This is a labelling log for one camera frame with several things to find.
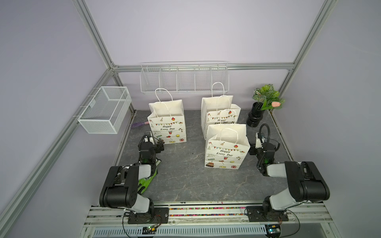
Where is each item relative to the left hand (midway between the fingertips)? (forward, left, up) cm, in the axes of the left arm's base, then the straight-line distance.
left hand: (153, 140), depth 92 cm
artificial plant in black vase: (+15, -75, +16) cm, 79 cm away
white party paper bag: (-16, -41, +15) cm, 47 cm away
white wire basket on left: (+11, +24, +17) cm, 31 cm away
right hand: (-4, -65, -2) cm, 65 cm away
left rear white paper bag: (+4, -11, +16) cm, 20 cm away
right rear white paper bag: (+6, -41, +18) cm, 45 cm away
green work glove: (-23, +3, -7) cm, 24 cm away
